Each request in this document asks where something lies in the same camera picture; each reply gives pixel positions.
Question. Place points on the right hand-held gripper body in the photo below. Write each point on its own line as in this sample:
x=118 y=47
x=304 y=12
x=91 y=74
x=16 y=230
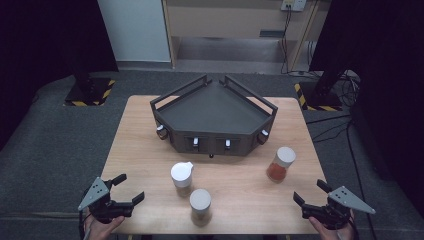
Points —
x=333 y=213

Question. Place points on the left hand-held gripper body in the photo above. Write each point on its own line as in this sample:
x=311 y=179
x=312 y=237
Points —
x=100 y=205

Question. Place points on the red spice jar round cap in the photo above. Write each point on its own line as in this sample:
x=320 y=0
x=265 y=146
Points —
x=281 y=163

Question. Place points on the spice jar with spout lid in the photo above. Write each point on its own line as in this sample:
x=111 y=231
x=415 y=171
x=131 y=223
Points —
x=181 y=175

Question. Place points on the tan spice jar round cap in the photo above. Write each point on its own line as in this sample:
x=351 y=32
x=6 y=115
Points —
x=200 y=203

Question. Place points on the dark grey corner rack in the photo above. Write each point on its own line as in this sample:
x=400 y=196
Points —
x=213 y=116

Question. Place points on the person's right hand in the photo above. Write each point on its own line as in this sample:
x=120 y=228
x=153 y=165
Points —
x=330 y=233

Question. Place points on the person's left hand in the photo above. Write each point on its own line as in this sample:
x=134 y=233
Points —
x=101 y=230

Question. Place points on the black stand with striped base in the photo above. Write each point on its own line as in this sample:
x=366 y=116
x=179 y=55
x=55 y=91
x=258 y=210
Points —
x=320 y=96
x=88 y=91

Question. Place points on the black curtain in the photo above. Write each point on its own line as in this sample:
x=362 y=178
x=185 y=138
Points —
x=40 y=50
x=386 y=66

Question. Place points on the white panel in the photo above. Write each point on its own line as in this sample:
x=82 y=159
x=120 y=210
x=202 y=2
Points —
x=136 y=30

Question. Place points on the wooden shelf unit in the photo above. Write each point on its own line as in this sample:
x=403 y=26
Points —
x=233 y=23

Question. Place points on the white wall socket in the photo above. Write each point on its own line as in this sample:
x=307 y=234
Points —
x=293 y=4

